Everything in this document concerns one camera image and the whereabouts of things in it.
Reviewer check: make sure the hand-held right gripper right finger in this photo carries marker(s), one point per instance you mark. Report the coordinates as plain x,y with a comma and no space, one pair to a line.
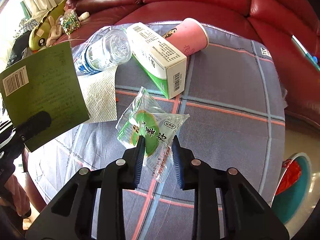
176,160

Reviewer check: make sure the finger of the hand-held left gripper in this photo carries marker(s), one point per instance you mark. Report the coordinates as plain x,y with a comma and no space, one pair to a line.
37,122

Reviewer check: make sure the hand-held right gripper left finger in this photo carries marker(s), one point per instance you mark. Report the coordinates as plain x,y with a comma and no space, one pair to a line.
140,155

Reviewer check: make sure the clear green snack packet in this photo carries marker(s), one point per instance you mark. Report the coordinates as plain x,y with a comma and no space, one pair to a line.
150,127

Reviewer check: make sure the olive green carton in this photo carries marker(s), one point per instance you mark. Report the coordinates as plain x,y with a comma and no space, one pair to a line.
45,87

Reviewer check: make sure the clear bottle with blue label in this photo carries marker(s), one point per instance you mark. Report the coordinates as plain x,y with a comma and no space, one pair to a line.
105,52

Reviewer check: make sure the white and green medicine box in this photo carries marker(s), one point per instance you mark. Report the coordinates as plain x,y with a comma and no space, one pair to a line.
155,55

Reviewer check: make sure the red snack wrapper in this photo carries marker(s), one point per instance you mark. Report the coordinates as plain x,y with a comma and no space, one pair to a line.
290,177

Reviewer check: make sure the pink paper cup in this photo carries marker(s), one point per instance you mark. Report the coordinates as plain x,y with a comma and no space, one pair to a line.
185,37

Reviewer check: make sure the teal trash bin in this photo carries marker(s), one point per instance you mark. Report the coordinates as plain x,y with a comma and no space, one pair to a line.
297,200

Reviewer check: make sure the person's left hand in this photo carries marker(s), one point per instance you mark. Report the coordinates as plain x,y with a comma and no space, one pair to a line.
17,195

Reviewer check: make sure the grey plaid cloth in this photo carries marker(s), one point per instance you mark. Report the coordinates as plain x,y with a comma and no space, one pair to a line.
225,135

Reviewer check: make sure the white paper towel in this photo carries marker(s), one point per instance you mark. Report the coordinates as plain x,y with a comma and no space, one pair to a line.
100,97

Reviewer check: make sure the green plush toy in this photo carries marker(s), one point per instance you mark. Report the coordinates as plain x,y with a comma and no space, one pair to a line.
40,36

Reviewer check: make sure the pink plush rabbit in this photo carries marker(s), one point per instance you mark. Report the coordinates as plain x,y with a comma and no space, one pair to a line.
53,31

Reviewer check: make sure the jar of colourful beads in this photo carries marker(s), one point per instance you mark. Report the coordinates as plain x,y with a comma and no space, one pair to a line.
70,22

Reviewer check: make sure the small white cloth roll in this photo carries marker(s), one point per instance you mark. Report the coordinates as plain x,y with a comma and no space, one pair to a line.
84,16

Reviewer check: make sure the white curtain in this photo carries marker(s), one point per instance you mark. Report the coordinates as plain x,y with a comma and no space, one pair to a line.
37,0

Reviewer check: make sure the red leather sofa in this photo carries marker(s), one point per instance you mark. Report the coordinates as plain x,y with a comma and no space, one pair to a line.
187,0

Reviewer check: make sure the teal book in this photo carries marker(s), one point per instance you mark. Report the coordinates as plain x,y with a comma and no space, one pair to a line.
303,50

